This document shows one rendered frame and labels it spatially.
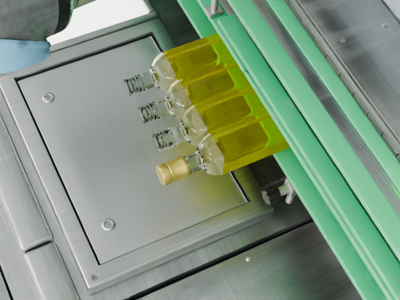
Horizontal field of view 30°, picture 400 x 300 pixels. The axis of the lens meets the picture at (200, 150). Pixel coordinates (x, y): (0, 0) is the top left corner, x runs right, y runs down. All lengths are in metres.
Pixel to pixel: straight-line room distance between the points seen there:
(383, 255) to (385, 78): 0.25
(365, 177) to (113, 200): 0.45
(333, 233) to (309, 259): 0.13
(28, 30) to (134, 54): 0.77
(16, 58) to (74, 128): 0.68
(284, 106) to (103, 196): 0.35
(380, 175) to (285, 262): 0.31
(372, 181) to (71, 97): 0.61
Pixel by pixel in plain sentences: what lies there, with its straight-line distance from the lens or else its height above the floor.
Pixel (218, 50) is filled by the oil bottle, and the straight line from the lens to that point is 1.26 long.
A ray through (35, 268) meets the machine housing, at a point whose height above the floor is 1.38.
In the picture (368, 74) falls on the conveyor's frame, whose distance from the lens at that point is 1.12.
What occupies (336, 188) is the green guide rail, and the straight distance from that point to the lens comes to 1.11.
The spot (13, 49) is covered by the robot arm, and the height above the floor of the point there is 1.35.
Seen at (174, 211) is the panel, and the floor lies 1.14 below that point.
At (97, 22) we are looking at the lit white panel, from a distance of 1.50.
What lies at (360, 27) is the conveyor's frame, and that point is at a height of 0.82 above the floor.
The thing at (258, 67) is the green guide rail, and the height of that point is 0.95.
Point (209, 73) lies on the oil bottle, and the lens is 1.23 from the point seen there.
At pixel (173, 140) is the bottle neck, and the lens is 1.18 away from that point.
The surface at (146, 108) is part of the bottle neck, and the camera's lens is 1.20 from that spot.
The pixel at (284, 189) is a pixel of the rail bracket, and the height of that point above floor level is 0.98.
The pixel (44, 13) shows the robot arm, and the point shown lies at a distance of 0.70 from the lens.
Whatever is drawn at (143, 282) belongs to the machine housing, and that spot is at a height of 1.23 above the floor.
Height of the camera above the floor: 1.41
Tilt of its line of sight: 16 degrees down
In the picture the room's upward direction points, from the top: 111 degrees counter-clockwise
